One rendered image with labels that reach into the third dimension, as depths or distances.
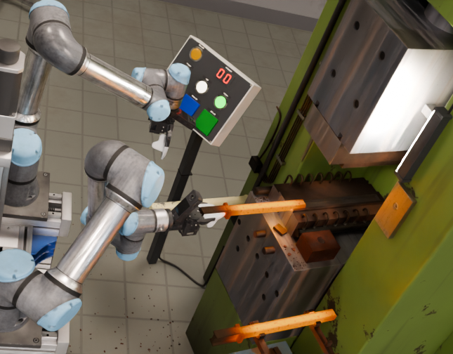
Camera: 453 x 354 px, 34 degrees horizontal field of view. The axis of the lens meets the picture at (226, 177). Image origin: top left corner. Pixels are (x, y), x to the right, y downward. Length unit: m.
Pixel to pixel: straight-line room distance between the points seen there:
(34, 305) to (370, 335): 1.13
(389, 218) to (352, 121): 0.33
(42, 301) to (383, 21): 1.23
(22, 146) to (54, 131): 1.69
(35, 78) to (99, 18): 2.76
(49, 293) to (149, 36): 3.27
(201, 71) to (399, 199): 0.95
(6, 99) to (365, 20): 1.05
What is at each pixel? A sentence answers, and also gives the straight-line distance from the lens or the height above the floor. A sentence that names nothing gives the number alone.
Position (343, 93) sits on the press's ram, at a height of 1.49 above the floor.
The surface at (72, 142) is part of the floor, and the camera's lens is 4.05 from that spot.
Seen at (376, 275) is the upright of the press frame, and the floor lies 1.03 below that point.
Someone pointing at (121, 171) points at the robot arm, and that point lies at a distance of 2.03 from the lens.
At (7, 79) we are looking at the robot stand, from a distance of 1.92.
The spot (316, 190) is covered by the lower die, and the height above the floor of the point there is 0.99.
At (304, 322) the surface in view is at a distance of 2.35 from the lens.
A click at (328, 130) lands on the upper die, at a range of 2.38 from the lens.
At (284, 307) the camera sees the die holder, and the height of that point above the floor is 0.69.
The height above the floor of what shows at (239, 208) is 1.01.
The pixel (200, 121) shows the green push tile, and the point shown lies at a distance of 2.78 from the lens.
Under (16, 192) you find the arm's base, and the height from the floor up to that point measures 0.87.
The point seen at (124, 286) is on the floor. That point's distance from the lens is 3.44.
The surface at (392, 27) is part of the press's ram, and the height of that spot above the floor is 1.76.
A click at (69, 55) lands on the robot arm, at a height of 1.41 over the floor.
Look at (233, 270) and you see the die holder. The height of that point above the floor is 0.58.
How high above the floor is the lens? 2.65
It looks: 40 degrees down
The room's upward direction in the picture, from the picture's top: 23 degrees clockwise
